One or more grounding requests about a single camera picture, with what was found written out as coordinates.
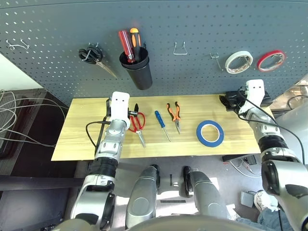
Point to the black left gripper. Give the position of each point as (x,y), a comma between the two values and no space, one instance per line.
(131,113)

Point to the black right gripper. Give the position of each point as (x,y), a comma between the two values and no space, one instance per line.
(237,104)

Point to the blue tape roll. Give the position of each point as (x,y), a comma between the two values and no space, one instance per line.
(199,134)

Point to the orange black needle-nose pliers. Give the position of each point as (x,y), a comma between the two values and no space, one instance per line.
(176,120)

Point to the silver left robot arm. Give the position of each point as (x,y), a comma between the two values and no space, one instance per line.
(110,144)

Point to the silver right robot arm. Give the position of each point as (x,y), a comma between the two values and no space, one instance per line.
(272,134)

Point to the grey perforated pegboard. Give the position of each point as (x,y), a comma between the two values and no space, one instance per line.
(192,24)

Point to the black plastic holder cup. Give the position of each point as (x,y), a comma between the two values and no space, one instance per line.
(142,77)

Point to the steel peg hook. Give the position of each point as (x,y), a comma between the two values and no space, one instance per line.
(276,57)
(217,61)
(245,60)

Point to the white tape roll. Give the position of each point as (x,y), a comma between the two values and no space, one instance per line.
(238,53)

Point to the black power strip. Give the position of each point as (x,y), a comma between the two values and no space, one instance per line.
(231,158)

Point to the red tape roll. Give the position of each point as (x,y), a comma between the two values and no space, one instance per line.
(264,56)

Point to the steel double prong hook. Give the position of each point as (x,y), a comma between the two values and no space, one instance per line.
(93,45)

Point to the silver left robot leg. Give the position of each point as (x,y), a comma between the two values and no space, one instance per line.
(142,197)

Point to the silver robot leg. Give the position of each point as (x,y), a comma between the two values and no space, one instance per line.
(142,197)
(207,192)

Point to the silver right robot leg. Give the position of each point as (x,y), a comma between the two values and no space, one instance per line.
(207,192)

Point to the dark side table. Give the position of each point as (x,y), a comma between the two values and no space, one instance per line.
(36,144)

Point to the white floor box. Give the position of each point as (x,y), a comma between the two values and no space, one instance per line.
(247,198)

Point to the white sneaker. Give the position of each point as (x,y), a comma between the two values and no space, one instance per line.
(263,199)

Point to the blue jeans leg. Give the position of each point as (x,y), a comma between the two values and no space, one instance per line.
(269,219)

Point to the grey robot torso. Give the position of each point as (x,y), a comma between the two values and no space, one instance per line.
(192,223)

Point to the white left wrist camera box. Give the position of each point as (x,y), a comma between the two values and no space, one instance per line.
(120,106)

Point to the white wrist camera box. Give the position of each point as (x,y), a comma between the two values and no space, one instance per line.
(120,106)
(255,92)

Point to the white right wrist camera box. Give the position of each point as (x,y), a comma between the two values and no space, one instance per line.
(255,92)

